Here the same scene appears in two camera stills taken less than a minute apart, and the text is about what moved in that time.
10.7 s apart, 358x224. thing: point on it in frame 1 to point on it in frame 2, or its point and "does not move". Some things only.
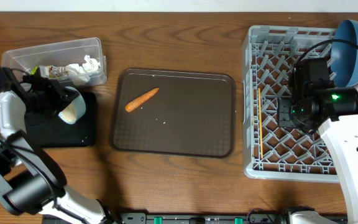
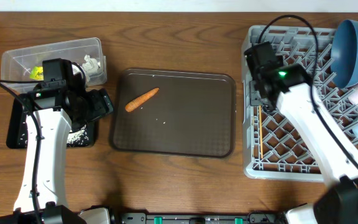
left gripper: [56, 91] to [102, 104]
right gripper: [284, 120] to [255, 99]
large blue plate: [350, 63] does not move
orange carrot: [141, 99] does not move
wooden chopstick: [260, 121] does not move
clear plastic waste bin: [71, 63] does not move
